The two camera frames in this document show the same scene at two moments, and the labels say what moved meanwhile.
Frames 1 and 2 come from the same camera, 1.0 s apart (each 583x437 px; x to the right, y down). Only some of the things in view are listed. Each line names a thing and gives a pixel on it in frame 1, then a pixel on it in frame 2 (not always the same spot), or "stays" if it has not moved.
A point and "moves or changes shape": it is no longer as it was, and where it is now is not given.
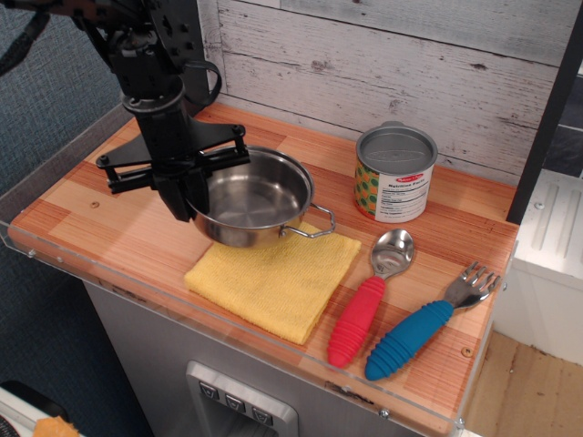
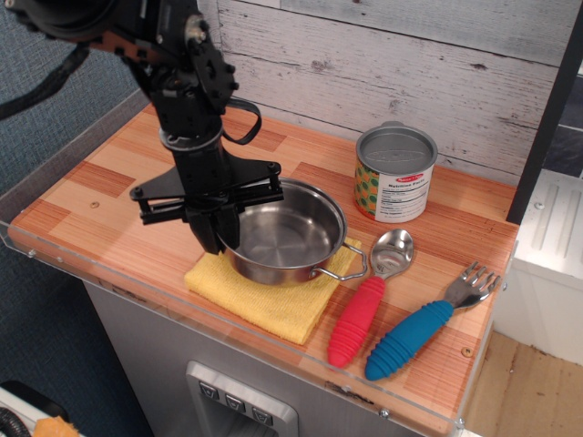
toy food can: [394, 165] stays
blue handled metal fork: [410, 332] stays
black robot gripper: [172, 142] -> [204, 177]
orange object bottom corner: [54, 426] stays
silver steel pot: [254, 203] moves or changes shape
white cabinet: [541, 301] stays
